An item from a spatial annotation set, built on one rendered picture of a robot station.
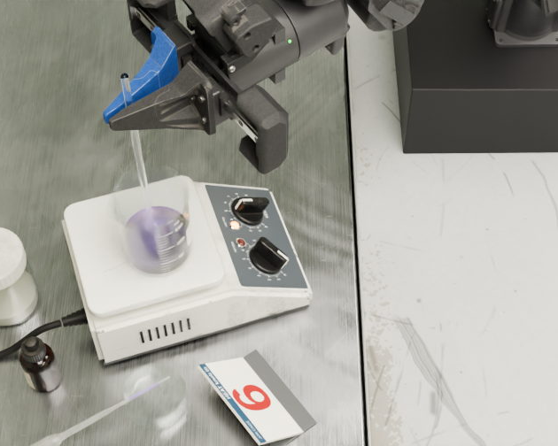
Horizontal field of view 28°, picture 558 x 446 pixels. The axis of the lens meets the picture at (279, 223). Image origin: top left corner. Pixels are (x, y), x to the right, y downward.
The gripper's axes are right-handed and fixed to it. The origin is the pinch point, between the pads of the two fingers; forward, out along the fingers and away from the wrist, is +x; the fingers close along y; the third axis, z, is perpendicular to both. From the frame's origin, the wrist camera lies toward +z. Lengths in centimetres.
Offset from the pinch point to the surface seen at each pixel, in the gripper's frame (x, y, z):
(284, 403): -0.8, 16.2, -25.7
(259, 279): -4.8, 7.2, -20.6
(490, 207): -29.8, 11.2, -26.0
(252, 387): 0.8, 13.7, -24.6
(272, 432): 2.2, 18.6, -23.3
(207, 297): 0.3, 6.6, -19.4
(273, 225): -10.0, 2.1, -22.5
